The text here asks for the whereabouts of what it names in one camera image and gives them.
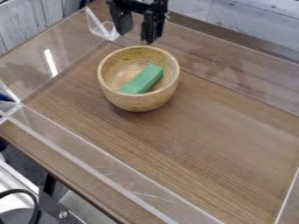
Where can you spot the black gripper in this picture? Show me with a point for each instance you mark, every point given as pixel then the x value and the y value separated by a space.
pixel 153 9

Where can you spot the green rectangular block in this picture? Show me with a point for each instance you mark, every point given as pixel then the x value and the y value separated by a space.
pixel 145 80

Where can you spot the light wooden bowl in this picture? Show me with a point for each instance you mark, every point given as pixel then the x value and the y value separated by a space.
pixel 119 68

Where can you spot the black table leg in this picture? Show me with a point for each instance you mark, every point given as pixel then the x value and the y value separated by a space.
pixel 50 184

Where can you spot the clear acrylic corner bracket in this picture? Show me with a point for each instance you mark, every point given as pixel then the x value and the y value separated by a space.
pixel 102 29

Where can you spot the clear acrylic tray wall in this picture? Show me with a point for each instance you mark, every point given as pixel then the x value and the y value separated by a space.
pixel 127 160

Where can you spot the grey metal base plate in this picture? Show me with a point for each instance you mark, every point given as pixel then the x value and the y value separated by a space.
pixel 70 210

